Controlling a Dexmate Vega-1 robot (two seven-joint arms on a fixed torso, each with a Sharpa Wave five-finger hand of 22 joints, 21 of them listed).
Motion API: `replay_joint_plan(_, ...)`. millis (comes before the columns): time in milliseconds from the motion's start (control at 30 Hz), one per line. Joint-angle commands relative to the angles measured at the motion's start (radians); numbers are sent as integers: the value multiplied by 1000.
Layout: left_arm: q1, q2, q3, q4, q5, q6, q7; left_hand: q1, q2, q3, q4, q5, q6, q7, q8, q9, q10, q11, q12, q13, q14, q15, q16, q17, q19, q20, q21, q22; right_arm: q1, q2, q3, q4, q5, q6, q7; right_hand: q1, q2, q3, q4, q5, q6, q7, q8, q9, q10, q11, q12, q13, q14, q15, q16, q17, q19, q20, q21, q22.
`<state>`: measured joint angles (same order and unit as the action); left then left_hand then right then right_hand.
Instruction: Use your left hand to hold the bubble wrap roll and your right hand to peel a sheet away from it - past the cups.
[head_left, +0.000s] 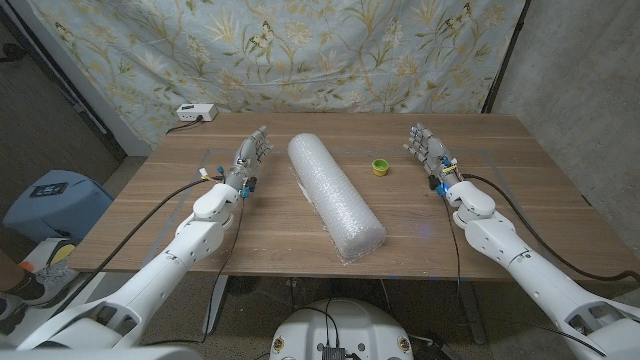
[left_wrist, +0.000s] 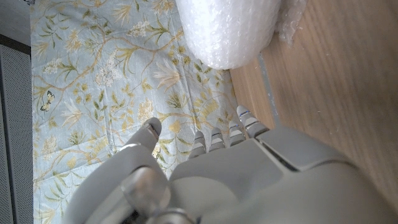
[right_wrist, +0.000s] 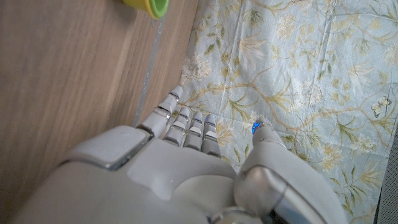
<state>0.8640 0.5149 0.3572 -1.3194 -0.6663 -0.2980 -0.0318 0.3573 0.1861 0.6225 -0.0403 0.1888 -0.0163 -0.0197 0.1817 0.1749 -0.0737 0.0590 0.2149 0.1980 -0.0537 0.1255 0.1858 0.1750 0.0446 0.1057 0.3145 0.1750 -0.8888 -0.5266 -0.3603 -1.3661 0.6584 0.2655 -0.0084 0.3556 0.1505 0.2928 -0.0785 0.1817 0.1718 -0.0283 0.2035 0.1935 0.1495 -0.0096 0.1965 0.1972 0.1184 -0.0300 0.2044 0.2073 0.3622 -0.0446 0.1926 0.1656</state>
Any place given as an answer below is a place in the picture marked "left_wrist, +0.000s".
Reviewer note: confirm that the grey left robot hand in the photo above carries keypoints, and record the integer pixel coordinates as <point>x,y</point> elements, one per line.
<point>248,180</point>

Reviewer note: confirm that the bubble wrap roll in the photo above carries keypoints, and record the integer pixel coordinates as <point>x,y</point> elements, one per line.
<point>230,31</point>

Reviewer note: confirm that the floral printed backdrop cloth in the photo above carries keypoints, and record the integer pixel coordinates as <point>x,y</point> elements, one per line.
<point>109,77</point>

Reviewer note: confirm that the grey perforated panel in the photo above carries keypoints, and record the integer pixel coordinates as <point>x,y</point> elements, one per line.
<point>17,140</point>

